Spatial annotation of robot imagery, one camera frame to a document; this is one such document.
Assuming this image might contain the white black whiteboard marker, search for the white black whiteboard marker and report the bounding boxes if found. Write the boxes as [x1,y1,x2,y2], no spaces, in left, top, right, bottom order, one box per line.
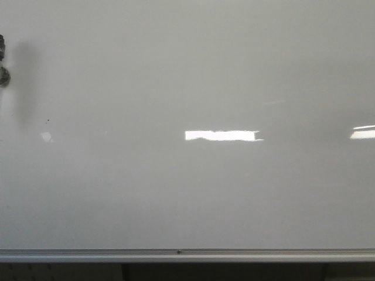
[0,35,5,61]

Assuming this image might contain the round black magnet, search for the round black magnet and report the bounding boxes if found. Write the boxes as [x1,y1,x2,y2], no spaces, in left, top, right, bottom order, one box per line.
[0,66,11,87]

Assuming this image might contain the white whiteboard with aluminium frame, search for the white whiteboard with aluminium frame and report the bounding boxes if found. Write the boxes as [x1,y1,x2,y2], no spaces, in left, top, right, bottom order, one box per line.
[1,1,374,262]

